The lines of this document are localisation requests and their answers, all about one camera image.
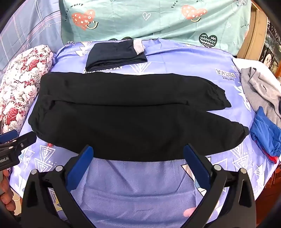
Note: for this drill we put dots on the folded navy pants grey waistband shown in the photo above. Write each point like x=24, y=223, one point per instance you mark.
x=114, y=54

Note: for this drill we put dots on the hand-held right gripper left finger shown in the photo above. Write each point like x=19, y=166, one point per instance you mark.
x=80, y=166

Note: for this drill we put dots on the grey garment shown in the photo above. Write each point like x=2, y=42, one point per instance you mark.
x=259, y=92

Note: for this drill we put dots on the floral quilt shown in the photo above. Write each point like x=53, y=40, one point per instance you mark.
x=22, y=83

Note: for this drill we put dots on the red garment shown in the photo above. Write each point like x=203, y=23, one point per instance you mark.
x=272, y=159

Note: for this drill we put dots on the blue garment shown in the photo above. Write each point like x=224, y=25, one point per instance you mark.
x=265, y=133

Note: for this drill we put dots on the grey-blue plaid cloth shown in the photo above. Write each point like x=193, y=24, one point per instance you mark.
x=28, y=28

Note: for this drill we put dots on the wooden bed frame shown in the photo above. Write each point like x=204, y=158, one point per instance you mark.
x=254, y=32

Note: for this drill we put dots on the purple printed bed sheet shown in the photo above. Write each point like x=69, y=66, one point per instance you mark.
x=140, y=197

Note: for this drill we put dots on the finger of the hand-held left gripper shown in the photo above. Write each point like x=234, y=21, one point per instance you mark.
x=26, y=140
x=8, y=137

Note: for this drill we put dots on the ornate dark metal panel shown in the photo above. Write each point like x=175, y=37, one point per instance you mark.
x=271, y=48

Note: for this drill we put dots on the black pants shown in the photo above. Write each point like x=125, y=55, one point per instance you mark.
x=131, y=118

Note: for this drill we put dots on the person's left hand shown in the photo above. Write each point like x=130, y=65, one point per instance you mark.
x=7, y=198

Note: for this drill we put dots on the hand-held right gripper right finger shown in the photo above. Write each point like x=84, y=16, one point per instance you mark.
x=196, y=166

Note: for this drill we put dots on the teal heart-printed sheet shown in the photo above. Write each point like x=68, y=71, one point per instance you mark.
x=153, y=19

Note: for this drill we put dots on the white pillow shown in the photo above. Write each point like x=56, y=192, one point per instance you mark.
x=239, y=63

